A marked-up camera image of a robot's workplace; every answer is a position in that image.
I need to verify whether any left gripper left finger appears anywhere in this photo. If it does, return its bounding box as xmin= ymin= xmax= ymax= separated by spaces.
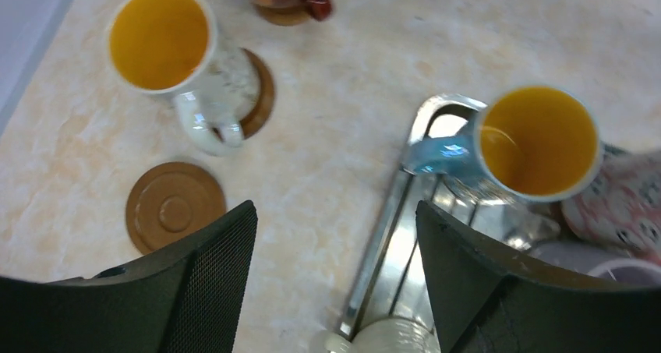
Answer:
xmin=1 ymin=201 xmax=258 ymax=352

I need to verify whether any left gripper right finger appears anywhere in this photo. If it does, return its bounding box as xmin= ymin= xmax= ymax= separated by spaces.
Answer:
xmin=415 ymin=201 xmax=660 ymax=352

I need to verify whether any lilac mug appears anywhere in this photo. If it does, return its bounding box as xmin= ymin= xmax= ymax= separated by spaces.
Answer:
xmin=527 ymin=241 xmax=660 ymax=287

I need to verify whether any blue butterfly mug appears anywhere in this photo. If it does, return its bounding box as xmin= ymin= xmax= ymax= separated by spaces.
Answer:
xmin=401 ymin=85 xmax=604 ymax=203

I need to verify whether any pink mug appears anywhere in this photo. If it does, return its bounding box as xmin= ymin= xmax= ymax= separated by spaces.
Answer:
xmin=560 ymin=146 xmax=660 ymax=264

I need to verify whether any silver mug orange inside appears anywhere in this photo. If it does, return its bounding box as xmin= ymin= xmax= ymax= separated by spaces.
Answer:
xmin=106 ymin=0 xmax=260 ymax=156

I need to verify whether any light brown coaster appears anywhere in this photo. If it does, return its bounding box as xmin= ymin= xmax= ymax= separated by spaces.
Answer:
xmin=254 ymin=5 xmax=311 ymax=26

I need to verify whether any steel serving tray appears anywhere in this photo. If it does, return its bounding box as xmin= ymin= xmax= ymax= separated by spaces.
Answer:
xmin=338 ymin=93 xmax=561 ymax=341

